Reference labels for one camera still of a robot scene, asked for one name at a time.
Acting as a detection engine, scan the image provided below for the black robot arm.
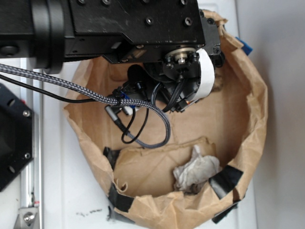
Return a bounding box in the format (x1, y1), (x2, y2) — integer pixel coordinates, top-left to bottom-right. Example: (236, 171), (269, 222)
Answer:
(0, 0), (224, 112)

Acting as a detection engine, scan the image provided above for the blue tape right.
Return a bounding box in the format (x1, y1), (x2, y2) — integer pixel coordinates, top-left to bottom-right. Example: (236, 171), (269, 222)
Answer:
(235, 36), (253, 56)

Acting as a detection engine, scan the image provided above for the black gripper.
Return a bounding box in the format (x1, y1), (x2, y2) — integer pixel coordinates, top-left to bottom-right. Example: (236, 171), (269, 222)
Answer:
(112, 9), (226, 114)

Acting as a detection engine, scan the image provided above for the black tape lower left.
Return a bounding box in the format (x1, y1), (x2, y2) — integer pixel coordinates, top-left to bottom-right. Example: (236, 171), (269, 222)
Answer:
(108, 183), (135, 224)

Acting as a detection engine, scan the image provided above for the black tape lower right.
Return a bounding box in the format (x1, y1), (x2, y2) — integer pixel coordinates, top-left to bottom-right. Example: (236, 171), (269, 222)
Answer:
(208, 165), (244, 199)

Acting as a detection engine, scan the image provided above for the brown paper bag container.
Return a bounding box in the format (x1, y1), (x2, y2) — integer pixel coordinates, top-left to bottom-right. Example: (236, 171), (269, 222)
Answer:
(63, 9), (268, 229)

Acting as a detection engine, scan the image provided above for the metal corner bracket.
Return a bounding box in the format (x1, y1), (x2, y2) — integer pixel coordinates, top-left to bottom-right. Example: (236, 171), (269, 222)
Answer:
(13, 207), (40, 229)

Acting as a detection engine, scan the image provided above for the crumpled white tissue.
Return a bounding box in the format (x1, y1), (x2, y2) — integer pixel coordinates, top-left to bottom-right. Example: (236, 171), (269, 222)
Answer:
(173, 145), (222, 194)

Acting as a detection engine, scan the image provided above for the aluminium extrusion rail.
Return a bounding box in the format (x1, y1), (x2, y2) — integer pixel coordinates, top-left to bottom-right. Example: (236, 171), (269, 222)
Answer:
(20, 57), (45, 229)

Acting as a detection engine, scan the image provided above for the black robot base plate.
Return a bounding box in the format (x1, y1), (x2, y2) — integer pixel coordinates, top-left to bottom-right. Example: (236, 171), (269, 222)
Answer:
(0, 84), (34, 191)

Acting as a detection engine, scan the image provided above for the black tape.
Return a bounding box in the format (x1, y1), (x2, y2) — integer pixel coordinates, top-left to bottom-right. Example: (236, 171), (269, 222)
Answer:
(108, 183), (135, 224)
(208, 165), (244, 199)

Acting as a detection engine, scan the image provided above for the grey braided cable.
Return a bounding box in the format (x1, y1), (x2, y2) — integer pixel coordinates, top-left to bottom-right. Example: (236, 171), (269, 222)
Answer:
(0, 63), (171, 149)

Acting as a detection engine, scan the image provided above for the thin black cable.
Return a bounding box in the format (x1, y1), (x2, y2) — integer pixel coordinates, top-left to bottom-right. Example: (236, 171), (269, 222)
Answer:
(0, 74), (150, 144)

